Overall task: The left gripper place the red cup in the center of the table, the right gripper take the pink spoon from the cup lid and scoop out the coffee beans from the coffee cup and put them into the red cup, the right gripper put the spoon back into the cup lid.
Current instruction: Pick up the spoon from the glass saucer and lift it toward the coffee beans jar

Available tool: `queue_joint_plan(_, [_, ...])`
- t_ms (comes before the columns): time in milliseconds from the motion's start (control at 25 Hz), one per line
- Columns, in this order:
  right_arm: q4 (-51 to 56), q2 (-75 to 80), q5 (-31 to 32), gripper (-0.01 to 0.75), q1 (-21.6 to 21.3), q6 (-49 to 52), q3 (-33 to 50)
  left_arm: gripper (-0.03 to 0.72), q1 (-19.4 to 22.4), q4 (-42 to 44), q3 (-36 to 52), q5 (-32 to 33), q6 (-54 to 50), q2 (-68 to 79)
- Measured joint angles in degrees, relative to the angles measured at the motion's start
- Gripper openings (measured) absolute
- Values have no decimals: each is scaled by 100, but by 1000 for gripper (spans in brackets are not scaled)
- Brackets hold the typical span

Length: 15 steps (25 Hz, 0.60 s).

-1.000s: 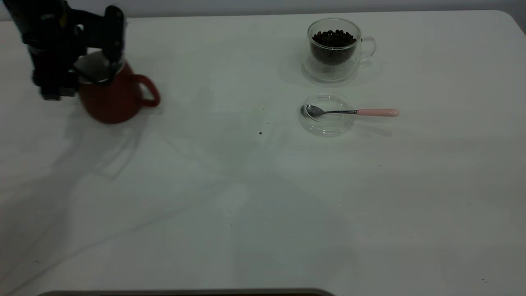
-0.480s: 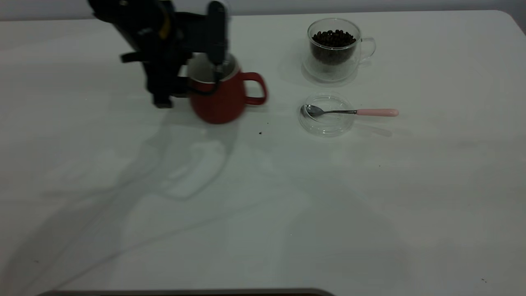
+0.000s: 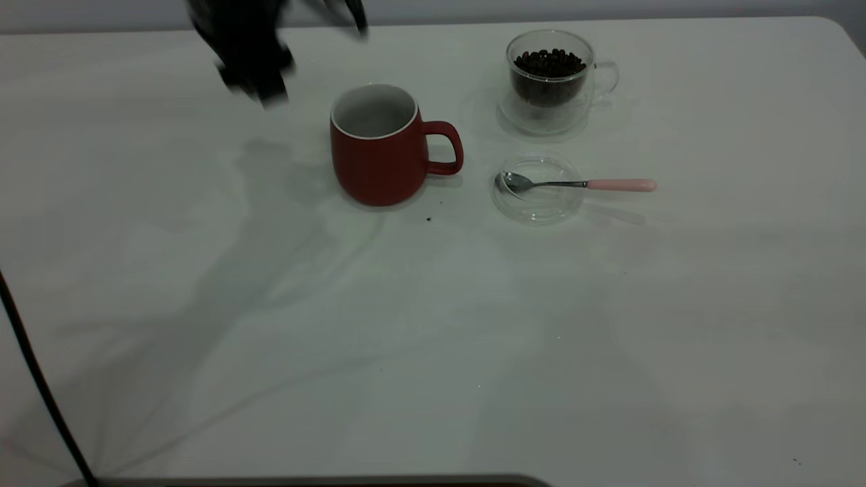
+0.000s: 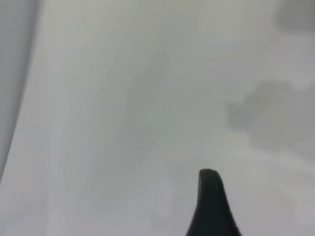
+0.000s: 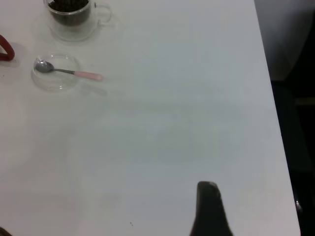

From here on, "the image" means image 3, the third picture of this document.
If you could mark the red ceramic mug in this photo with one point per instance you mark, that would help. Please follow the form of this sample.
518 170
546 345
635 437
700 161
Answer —
375 169

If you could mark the clear round glass dish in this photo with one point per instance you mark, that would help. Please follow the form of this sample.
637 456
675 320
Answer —
538 206

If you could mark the dark coffee beans pile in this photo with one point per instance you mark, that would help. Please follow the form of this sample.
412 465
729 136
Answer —
548 71

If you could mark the clear double-walled glass cup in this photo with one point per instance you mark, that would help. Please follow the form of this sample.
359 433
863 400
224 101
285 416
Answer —
541 111

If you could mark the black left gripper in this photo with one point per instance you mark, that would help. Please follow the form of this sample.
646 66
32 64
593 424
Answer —
240 34

